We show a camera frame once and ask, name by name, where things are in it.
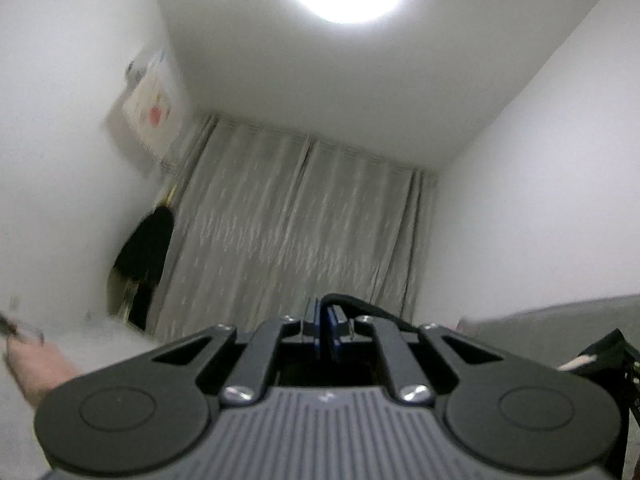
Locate folded pink garment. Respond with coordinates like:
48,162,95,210
5,342,83,406

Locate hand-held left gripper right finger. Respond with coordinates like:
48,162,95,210
327,306,505,406

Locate cream and black raglan shirt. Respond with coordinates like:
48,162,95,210
320,292,640,480

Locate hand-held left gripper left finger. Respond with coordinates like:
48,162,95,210
150,297,321,406

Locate grey bed sheet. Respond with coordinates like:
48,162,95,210
0,317,166,480

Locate white wall poster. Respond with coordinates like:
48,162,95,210
122,47,183,158

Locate grey star-print curtain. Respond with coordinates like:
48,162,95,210
150,112,436,346

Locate grey padded headboard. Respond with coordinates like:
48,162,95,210
460,296,640,376

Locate black hanging clothes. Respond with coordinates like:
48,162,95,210
111,205,176,331

